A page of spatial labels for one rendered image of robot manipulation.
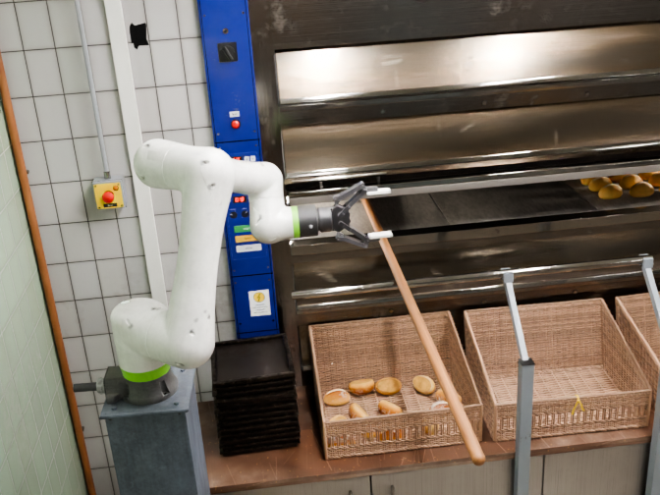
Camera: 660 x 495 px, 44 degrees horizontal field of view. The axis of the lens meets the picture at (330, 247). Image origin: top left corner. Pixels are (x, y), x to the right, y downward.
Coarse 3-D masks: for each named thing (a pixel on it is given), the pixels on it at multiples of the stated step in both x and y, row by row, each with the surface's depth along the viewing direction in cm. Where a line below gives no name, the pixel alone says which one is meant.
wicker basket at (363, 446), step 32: (384, 320) 312; (448, 320) 311; (320, 352) 312; (352, 352) 313; (384, 352) 314; (416, 352) 315; (448, 352) 317; (320, 384) 288; (320, 416) 283; (384, 416) 274; (416, 416) 276; (448, 416) 277; (480, 416) 278; (384, 448) 279; (416, 448) 280
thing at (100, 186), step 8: (112, 176) 279; (120, 176) 279; (96, 184) 274; (104, 184) 274; (112, 184) 274; (120, 184) 275; (96, 192) 275; (112, 192) 276; (120, 192) 276; (96, 200) 276; (120, 200) 277; (96, 208) 278; (104, 208) 278; (112, 208) 278
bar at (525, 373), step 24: (552, 264) 272; (576, 264) 272; (600, 264) 272; (624, 264) 273; (648, 264) 273; (336, 288) 266; (360, 288) 266; (384, 288) 267; (648, 288) 273; (528, 360) 259; (528, 384) 260; (528, 408) 264; (528, 432) 268; (528, 456) 272; (528, 480) 276; (648, 480) 285
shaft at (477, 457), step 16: (368, 208) 321; (384, 240) 291; (400, 272) 266; (400, 288) 257; (416, 320) 236; (432, 352) 219; (448, 384) 205; (448, 400) 200; (464, 416) 192; (464, 432) 187; (480, 448) 182; (480, 464) 179
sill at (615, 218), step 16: (624, 208) 313; (640, 208) 312; (656, 208) 311; (464, 224) 308; (480, 224) 307; (496, 224) 306; (512, 224) 305; (528, 224) 305; (544, 224) 306; (560, 224) 306; (576, 224) 307; (592, 224) 308; (608, 224) 309; (304, 240) 303; (320, 240) 302; (336, 240) 301; (400, 240) 302; (416, 240) 303; (432, 240) 303; (448, 240) 304
